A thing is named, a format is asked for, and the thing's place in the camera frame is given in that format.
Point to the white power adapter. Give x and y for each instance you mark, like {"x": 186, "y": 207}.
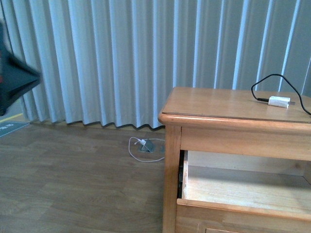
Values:
{"x": 283, "y": 102}

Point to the grey pleated curtain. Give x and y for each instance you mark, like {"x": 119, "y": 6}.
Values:
{"x": 116, "y": 61}

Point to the black blurred gripper finger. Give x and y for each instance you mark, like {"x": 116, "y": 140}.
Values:
{"x": 16, "y": 77}

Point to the grey floor socket box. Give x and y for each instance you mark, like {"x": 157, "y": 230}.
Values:
{"x": 148, "y": 147}

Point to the wooden drawer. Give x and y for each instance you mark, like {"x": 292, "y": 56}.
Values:
{"x": 228, "y": 193}

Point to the white plug in floor socket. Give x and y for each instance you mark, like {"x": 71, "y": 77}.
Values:
{"x": 141, "y": 141}

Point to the wooden nightstand cabinet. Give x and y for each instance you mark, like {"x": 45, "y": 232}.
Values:
{"x": 227, "y": 122}

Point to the grey floor mat sign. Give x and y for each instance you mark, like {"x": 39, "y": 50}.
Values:
{"x": 8, "y": 127}

